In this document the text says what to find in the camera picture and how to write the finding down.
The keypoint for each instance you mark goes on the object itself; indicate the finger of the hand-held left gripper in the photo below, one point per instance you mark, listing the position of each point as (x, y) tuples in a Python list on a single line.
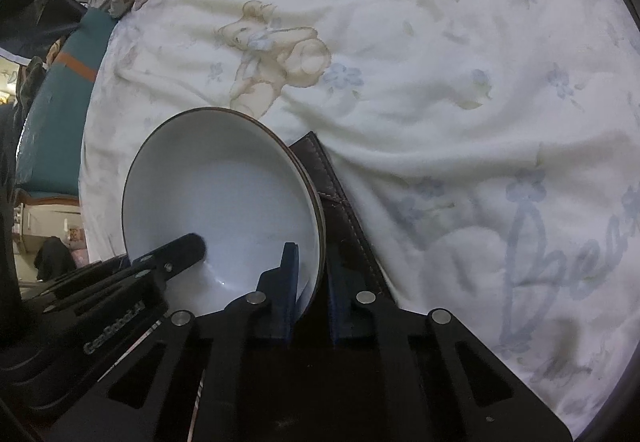
[(180, 254)]

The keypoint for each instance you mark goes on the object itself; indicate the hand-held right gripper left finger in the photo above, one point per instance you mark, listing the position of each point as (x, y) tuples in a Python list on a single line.
[(290, 294)]

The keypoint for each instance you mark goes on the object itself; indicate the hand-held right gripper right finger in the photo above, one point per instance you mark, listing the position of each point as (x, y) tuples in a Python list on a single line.
[(336, 307)]

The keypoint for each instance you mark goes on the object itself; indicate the white fish pattern bowl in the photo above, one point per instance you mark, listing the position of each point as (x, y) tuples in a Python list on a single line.
[(225, 192)]

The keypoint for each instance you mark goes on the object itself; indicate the dark cloth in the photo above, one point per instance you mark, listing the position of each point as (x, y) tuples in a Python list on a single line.
[(55, 259)]

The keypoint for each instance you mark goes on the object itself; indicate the dark brown leather mat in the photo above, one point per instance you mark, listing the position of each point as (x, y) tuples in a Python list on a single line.
[(345, 222)]

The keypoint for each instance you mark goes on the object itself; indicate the white wooden cabinet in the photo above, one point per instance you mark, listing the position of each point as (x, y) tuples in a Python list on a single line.
[(45, 222)]

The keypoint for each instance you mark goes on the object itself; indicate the white printed blanket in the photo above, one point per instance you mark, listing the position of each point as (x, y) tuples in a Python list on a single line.
[(425, 71)]

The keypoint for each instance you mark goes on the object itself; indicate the black bag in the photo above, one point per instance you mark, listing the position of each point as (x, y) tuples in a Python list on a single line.
[(35, 16)]

